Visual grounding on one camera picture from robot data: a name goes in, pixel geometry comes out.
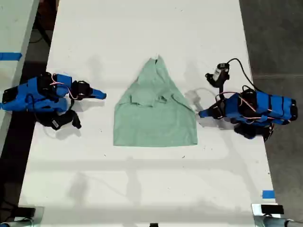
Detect pale green T-shirt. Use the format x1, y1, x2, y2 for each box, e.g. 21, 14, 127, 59
113, 54, 198, 148

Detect long blue tape strip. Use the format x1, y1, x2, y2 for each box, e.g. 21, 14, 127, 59
0, 52, 23, 62

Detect white side table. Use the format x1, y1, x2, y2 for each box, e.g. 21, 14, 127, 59
0, 0, 40, 152

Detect short blue tape strip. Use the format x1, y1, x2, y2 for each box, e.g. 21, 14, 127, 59
262, 189, 276, 200

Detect small black box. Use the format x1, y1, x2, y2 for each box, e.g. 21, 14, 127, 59
16, 206, 36, 218
260, 204, 285, 215

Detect black camera box with label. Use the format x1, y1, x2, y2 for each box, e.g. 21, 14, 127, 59
43, 110, 82, 131
205, 62, 231, 88

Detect black camera cable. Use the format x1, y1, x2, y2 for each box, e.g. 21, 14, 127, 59
224, 58, 257, 92

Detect black floor cable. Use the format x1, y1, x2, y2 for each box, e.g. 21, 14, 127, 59
29, 20, 52, 44

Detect metal table bracket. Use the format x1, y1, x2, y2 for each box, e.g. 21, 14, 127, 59
13, 206, 45, 227
251, 203, 285, 227

